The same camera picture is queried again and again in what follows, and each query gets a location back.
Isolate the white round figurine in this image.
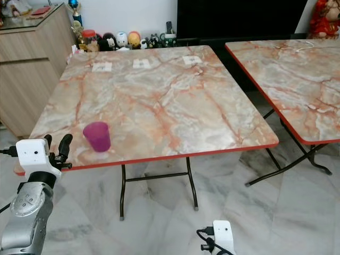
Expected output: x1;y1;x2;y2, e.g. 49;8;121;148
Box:
116;32;129;49

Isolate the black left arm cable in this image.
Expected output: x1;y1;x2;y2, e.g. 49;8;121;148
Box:
0;146;18;214

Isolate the green mug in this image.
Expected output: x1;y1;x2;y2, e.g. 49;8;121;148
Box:
161;33;177;47

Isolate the small black white figurine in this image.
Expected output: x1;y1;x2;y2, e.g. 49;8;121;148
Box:
147;35;161;49

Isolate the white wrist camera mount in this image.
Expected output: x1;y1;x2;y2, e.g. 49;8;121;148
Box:
212;220;236;255
15;139;63;177

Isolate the white cable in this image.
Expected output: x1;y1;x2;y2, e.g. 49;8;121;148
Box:
295;40;317;51

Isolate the red lid jar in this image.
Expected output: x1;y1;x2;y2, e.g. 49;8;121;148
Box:
81;29;98;52

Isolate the light wooden cabinet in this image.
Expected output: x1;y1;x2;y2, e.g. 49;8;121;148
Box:
0;4;78;138

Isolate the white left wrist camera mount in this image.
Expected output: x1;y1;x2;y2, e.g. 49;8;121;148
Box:
15;139;63;177

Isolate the pale seated statuette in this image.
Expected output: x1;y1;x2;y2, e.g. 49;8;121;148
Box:
3;0;32;17

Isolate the black mouse figurine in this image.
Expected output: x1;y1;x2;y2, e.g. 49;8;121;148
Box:
99;33;118;52

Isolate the blue ball trophy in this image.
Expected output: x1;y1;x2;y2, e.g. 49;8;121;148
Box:
68;0;83;26

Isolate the marble folding table red edge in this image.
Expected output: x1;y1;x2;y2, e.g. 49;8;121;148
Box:
14;45;279;221
225;38;340;187

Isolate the red festive figure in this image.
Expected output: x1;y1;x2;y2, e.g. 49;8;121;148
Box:
308;0;340;39

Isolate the red flat case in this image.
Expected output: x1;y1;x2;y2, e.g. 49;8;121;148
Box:
31;6;51;15

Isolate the black television screen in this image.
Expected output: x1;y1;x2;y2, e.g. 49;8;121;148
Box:
177;0;310;42

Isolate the white paper card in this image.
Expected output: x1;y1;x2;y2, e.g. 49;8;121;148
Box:
133;59;154;70
183;56;203;65
92;62;113;72

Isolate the yellow orange figurine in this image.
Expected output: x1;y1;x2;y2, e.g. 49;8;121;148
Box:
127;31;142;49

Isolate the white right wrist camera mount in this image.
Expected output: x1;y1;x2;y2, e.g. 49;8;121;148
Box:
212;220;236;255

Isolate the purple plastic cup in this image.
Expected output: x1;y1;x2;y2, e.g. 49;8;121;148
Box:
83;121;111;152

